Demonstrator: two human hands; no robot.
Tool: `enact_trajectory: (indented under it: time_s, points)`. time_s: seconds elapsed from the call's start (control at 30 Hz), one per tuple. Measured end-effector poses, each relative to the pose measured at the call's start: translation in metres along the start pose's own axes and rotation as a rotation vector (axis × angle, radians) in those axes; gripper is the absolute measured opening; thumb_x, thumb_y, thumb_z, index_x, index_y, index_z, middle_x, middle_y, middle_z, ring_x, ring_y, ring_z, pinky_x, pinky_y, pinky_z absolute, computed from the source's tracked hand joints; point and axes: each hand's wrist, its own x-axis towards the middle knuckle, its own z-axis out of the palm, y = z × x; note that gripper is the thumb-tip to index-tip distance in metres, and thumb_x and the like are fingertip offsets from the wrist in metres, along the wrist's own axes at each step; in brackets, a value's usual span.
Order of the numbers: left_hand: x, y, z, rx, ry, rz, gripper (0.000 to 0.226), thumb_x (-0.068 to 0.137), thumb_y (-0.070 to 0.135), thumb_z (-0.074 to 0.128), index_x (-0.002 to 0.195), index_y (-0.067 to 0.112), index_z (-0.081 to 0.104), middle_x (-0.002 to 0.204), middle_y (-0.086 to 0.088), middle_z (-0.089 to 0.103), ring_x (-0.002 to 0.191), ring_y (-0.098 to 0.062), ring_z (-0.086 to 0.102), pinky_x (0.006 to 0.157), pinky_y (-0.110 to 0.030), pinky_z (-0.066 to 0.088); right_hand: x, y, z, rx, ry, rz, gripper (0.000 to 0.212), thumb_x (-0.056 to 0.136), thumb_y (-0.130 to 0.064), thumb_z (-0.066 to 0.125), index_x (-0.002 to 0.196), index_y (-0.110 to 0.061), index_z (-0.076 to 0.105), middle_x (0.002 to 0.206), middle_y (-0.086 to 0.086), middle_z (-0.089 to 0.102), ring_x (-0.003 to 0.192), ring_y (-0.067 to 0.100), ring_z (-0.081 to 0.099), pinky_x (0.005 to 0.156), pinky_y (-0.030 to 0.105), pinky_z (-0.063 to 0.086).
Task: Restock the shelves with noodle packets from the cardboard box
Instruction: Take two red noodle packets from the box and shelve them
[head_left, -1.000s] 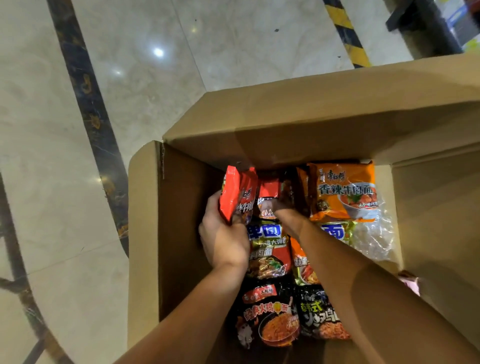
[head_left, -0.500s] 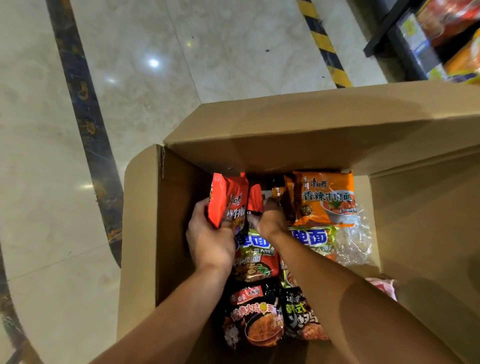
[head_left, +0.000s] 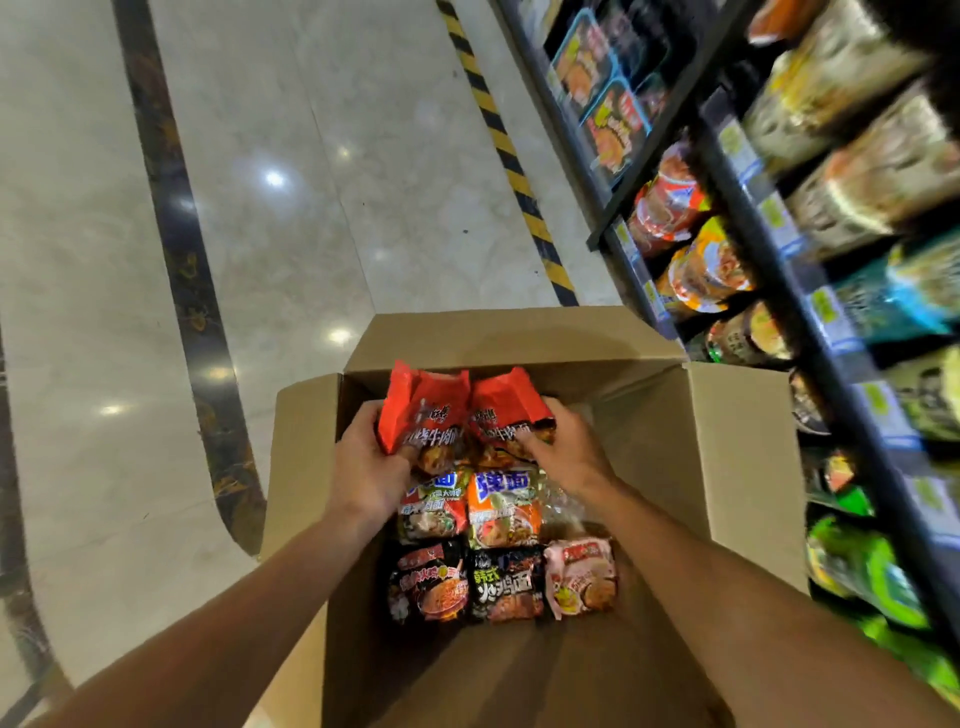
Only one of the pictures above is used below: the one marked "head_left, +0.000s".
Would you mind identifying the dark green noodle pack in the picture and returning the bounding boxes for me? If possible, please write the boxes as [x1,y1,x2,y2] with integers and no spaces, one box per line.
[881,346,960,442]

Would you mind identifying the person's left hand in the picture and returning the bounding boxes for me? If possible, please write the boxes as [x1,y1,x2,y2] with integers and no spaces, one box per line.
[326,399,421,531]

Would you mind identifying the orange noodle packet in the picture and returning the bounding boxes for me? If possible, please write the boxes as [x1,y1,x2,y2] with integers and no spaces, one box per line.
[466,466,544,550]

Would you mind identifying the bright green noodle pack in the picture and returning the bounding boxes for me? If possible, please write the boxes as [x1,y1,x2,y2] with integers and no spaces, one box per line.
[805,514,931,631]

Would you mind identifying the row of shelf price labels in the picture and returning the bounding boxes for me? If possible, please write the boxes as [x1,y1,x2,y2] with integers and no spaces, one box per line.
[611,120,960,541]

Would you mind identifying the blue white noodle packet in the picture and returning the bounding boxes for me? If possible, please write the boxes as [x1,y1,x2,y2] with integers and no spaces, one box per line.
[396,468,472,545]

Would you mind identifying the pink noodle packet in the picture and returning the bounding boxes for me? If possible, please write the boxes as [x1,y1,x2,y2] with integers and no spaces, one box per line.
[543,535,619,621]

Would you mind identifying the beige noodle bowl pack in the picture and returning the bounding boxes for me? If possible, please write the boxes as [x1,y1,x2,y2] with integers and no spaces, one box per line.
[742,0,931,170]
[786,82,960,260]

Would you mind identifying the person's right forearm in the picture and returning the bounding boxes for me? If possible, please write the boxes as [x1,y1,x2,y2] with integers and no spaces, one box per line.
[583,480,960,728]

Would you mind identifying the black metal shelf rack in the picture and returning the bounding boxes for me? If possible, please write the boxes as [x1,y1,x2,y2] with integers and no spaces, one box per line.
[491,0,960,655]

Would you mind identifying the person's right hand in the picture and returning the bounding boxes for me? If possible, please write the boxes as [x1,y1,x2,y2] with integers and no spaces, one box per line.
[515,397,621,513]

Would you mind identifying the black red noodle packet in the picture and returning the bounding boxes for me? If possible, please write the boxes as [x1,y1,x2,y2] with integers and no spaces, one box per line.
[387,541,471,625]

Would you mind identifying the red instant noodle packet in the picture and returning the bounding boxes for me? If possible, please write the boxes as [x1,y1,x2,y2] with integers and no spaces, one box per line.
[468,366,558,468]
[376,360,473,476]

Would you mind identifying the brown cardboard box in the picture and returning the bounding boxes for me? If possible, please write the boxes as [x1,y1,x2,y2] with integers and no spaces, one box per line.
[258,306,810,728]

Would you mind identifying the orange snack pack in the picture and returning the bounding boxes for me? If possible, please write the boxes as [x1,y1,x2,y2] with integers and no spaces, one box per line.
[747,0,819,46]

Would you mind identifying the blue tray noodle pack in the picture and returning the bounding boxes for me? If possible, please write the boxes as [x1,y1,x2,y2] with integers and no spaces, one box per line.
[582,76,652,181]
[549,9,618,114]

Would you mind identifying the dark tray noodle pack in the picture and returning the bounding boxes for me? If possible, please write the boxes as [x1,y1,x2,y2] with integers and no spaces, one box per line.
[596,0,676,84]

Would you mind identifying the orange noodle bowl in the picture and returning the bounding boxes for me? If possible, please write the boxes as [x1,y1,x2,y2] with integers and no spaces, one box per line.
[657,216,754,316]

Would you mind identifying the red noodle bowl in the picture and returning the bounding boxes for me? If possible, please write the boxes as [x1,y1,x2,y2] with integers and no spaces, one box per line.
[628,141,712,258]

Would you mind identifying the yellow black hazard tape strip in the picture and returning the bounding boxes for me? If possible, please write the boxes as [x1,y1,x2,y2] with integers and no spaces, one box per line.
[435,0,580,309]

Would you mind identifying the teal noodle pack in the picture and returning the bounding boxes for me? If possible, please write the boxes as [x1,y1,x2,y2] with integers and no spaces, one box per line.
[832,228,960,345]

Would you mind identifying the clear plastic noodle packet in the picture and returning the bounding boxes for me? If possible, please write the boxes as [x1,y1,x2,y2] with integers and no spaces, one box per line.
[537,474,589,540]

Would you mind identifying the dark green noodle bowl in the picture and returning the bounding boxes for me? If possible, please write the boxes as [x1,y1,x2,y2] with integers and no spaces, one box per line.
[688,300,793,367]

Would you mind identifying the person's left forearm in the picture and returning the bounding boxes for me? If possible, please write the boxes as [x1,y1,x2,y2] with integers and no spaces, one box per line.
[28,507,385,728]

